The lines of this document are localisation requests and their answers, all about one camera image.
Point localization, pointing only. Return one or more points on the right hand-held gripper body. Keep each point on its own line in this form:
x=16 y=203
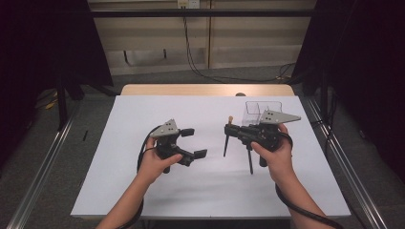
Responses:
x=277 y=117

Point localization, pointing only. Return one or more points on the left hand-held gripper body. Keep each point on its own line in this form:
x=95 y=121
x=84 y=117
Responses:
x=165 y=129

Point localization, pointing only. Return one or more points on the black and gold makeup brush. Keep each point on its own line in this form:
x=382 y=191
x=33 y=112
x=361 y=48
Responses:
x=226 y=146

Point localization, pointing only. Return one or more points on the black makeup brush silver ferrule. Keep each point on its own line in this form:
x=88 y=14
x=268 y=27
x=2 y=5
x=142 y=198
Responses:
x=250 y=162

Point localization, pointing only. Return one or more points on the clear plastic box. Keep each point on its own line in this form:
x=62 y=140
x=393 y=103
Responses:
x=254 y=109

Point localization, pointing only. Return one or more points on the person's right hand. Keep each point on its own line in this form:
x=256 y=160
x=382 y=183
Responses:
x=278 y=159

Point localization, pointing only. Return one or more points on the person's left hand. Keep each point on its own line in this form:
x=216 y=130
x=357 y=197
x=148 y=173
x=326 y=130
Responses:
x=151 y=165

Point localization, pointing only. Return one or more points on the wooden table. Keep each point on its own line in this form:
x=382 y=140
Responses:
x=191 y=90

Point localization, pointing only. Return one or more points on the black metal stand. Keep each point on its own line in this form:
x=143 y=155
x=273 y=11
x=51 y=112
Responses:
x=324 y=98
x=61 y=105

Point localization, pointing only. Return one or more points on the small black stick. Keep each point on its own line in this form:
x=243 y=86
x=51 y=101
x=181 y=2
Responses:
x=85 y=135

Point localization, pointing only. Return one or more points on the black curtain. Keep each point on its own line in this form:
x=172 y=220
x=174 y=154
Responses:
x=366 y=63
x=38 y=47

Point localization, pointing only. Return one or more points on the white power socket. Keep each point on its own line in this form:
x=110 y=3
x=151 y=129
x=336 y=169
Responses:
x=188 y=3

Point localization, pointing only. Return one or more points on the aluminium floor rail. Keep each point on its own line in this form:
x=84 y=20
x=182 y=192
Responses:
x=347 y=168
x=41 y=171

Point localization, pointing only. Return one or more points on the black horizontal frame bar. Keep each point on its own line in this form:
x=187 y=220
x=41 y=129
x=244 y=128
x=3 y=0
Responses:
x=223 y=13

